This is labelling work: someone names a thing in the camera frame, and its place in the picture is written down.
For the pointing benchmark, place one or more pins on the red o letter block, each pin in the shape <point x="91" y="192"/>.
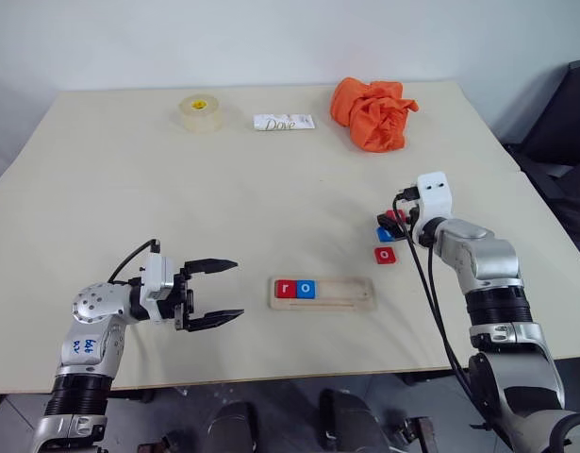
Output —
<point x="386" y="255"/>

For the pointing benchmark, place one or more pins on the black chair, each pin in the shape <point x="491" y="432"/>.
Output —
<point x="560" y="156"/>

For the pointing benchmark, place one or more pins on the red b letter block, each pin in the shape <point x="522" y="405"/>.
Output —
<point x="396" y="214"/>

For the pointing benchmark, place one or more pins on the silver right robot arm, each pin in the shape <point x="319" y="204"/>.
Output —
<point x="492" y="257"/>

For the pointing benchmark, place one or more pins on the blue t letter block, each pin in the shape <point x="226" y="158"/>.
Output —
<point x="384" y="234"/>

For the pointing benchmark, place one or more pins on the dark rounded shape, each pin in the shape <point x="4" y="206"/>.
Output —
<point x="351" y="420"/>
<point x="233" y="427"/>

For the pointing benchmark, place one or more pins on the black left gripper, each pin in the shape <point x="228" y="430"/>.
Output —
<point x="183" y="302"/>

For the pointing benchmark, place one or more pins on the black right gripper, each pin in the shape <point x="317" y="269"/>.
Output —
<point x="412" y="204"/>

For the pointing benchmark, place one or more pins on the white Dove packet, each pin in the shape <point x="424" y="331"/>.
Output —
<point x="282" y="122"/>

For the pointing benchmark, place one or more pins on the clear tape roll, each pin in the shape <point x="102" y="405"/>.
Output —
<point x="200" y="113"/>

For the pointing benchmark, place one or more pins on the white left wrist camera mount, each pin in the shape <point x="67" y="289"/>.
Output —
<point x="158" y="278"/>

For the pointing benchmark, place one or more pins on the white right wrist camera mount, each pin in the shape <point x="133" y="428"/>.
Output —
<point x="433" y="193"/>

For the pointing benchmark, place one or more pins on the red r letter block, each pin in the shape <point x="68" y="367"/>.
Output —
<point x="285" y="288"/>

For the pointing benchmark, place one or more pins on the crumpled orange cloth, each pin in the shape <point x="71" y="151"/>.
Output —
<point x="372" y="113"/>

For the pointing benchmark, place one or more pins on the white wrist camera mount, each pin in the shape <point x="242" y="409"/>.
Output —
<point x="158" y="278"/>
<point x="433" y="193"/>

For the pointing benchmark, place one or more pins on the blue o letter block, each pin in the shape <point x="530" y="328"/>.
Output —
<point x="305" y="288"/>

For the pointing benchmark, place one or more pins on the wooden letter tray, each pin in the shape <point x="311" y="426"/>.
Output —
<point x="346" y="295"/>

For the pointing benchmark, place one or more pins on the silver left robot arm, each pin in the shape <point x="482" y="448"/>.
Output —
<point x="92" y="306"/>

